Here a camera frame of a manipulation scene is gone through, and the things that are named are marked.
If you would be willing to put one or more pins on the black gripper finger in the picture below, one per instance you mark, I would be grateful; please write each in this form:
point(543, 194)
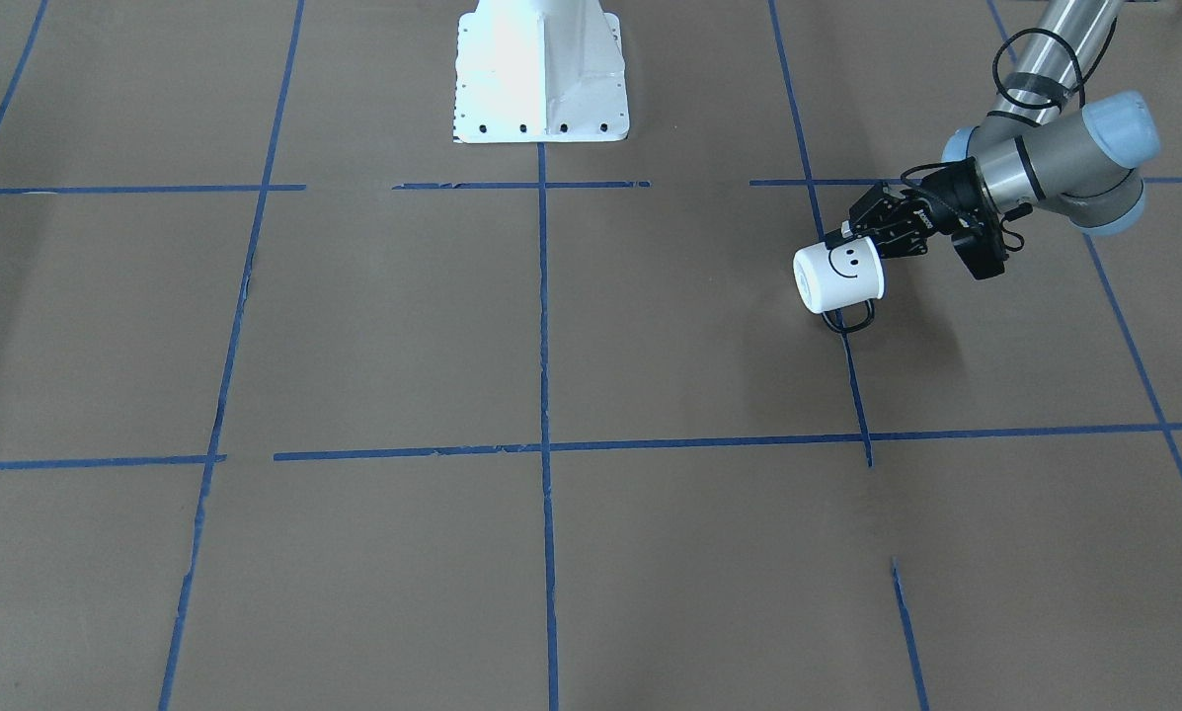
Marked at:
point(899, 247)
point(874, 226)

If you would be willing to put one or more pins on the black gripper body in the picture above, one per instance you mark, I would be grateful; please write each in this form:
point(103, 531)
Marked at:
point(947, 200)

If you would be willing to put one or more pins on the white smiley face mug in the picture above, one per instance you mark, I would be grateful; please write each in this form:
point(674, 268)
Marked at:
point(831, 279)

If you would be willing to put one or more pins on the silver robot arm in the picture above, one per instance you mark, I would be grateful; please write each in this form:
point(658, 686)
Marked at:
point(1043, 144)

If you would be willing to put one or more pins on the brown paper table cover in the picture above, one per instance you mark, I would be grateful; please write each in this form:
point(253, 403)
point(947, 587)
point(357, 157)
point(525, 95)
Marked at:
point(304, 406)

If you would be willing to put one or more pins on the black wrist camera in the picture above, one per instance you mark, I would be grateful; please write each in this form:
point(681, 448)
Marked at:
point(982, 251)

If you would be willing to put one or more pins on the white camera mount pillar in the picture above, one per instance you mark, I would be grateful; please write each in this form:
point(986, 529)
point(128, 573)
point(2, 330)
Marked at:
point(539, 72)

